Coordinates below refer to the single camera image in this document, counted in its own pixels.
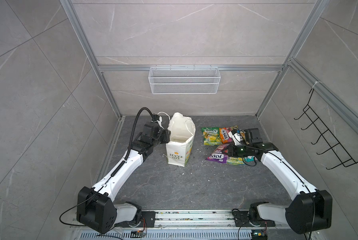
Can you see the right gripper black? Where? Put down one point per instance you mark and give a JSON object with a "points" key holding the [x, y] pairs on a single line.
{"points": [[232, 150]]}

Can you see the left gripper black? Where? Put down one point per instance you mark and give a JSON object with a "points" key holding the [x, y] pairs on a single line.
{"points": [[166, 135]]}

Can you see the yellow green snack packet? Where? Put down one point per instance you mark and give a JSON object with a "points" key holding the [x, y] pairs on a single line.
{"points": [[235, 161]]}

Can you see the floral paper bag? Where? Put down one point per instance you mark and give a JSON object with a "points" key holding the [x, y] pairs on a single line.
{"points": [[182, 133]]}

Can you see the pink snack packet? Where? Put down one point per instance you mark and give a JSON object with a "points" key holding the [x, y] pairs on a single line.
{"points": [[220, 154]]}

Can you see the orange snack packet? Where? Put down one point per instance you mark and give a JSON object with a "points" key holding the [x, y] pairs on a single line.
{"points": [[225, 135]]}

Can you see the small green snack packet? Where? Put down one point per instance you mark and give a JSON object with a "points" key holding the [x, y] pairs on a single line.
{"points": [[211, 136]]}

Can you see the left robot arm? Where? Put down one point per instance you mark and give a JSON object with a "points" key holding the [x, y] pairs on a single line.
{"points": [[95, 207]]}

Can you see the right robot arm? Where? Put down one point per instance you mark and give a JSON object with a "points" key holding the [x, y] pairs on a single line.
{"points": [[310, 209]]}

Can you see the small green circuit board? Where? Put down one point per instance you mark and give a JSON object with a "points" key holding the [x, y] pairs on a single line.
{"points": [[258, 235]]}

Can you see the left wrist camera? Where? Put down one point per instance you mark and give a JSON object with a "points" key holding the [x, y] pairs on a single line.
{"points": [[157, 121]]}

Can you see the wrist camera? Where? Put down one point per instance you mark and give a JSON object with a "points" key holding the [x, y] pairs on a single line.
{"points": [[248, 137], [157, 121]]}

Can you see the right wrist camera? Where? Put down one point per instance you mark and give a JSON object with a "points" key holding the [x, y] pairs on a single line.
{"points": [[248, 137]]}

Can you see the white wire mesh basket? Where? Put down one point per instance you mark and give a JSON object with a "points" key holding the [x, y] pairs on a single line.
{"points": [[184, 80]]}

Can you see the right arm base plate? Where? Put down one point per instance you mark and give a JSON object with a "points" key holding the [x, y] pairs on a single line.
{"points": [[241, 219]]}

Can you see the aluminium mounting rail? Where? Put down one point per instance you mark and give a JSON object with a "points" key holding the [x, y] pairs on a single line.
{"points": [[191, 218]]}

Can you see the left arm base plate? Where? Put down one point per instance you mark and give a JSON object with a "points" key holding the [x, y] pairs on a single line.
{"points": [[143, 219]]}

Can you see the black wire hook rack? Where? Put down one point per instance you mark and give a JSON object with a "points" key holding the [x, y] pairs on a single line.
{"points": [[326, 136]]}

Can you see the aluminium frame profile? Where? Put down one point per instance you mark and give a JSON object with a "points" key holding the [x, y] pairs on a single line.
{"points": [[335, 102]]}

